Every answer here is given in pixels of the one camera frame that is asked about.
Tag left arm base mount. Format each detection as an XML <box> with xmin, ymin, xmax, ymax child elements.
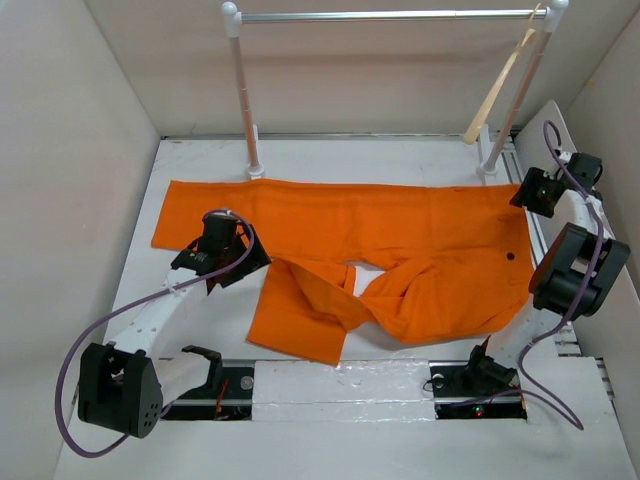
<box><xmin>162</xmin><ymin>360</ymin><xmax>255</xmax><ymax>422</ymax></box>

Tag orange trousers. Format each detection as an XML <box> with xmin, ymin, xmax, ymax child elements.
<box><xmin>151</xmin><ymin>179</ymin><xmax>533</xmax><ymax>365</ymax></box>

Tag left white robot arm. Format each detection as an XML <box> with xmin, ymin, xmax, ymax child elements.
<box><xmin>78</xmin><ymin>209</ymin><xmax>271</xmax><ymax>438</ymax></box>

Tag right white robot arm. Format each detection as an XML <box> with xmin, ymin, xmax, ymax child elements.
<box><xmin>462</xmin><ymin>151</ymin><xmax>630</xmax><ymax>394</ymax></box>

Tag white foam board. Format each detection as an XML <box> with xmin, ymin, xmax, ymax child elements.
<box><xmin>513</xmin><ymin>99</ymin><xmax>640</xmax><ymax>361</ymax></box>

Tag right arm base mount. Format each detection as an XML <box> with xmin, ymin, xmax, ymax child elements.
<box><xmin>423</xmin><ymin>345</ymin><xmax>527</xmax><ymax>420</ymax></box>

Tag beige wooden hanger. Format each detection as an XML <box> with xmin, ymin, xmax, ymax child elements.
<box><xmin>463</xmin><ymin>2</ymin><xmax>544</xmax><ymax>145</ymax></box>

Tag white clothes rack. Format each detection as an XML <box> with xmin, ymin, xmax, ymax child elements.
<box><xmin>221</xmin><ymin>1</ymin><xmax>569</xmax><ymax>185</ymax></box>

